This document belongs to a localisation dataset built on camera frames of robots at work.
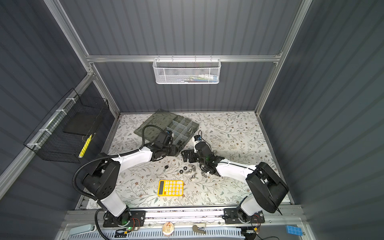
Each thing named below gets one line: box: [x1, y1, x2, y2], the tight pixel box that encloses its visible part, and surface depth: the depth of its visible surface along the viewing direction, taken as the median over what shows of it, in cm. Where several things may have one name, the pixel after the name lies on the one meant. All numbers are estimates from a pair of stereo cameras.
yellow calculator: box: [157, 180, 184, 197], surface depth 84 cm
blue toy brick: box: [285, 225, 303, 237], surface depth 71 cm
